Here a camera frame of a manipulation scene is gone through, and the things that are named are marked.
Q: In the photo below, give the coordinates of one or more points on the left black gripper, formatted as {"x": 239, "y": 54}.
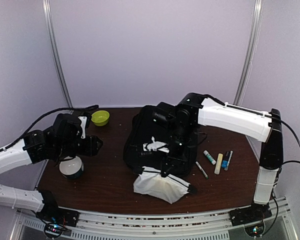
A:
{"x": 91, "y": 149}

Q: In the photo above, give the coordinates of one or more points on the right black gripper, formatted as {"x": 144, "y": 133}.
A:
{"x": 179, "y": 161}

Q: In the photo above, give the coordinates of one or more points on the white zippered pencil pouch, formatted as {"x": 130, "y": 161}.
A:
{"x": 169, "y": 188}

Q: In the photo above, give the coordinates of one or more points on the black student backpack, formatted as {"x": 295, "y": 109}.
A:
{"x": 145, "y": 140}

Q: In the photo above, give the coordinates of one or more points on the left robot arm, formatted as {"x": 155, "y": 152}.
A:
{"x": 65, "y": 140}

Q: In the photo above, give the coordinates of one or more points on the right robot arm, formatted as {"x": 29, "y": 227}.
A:
{"x": 205, "y": 110}

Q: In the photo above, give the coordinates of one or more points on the green plastic bowl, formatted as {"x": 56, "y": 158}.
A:
{"x": 100, "y": 118}

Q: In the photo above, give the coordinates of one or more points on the black green marker pen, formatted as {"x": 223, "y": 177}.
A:
{"x": 202, "y": 170}

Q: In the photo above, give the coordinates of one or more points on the white green glue stick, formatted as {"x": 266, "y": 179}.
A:
{"x": 209, "y": 157}

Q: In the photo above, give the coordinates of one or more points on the cream yellow highlighter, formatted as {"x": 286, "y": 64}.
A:
{"x": 218, "y": 164}

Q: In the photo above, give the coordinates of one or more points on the black white pen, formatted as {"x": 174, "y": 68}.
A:
{"x": 228, "y": 161}

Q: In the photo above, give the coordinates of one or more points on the blue black marker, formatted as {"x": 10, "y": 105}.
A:
{"x": 225, "y": 158}

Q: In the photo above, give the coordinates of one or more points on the left round circuit board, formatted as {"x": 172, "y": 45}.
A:
{"x": 53, "y": 230}

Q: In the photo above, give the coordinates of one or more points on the round circuit board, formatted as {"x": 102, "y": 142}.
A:
{"x": 53, "y": 230}
{"x": 255, "y": 230}

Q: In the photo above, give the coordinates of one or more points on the right round circuit board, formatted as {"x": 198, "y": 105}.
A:
{"x": 255, "y": 230}

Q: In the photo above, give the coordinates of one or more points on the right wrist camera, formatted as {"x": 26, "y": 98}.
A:
{"x": 153, "y": 145}

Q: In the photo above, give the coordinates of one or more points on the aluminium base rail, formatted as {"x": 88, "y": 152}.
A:
{"x": 209, "y": 225}

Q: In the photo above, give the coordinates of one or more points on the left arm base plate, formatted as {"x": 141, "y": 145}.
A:
{"x": 61, "y": 216}

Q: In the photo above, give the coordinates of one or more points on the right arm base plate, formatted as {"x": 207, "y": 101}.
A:
{"x": 250, "y": 214}

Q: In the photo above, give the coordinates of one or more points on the left aluminium frame post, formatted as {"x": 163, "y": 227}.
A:
{"x": 55, "y": 52}

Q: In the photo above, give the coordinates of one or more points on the aluminium frame post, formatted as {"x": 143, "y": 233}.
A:
{"x": 250, "y": 51}
{"x": 55, "y": 52}

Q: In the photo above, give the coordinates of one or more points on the right aluminium frame post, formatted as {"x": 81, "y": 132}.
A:
{"x": 250, "y": 51}

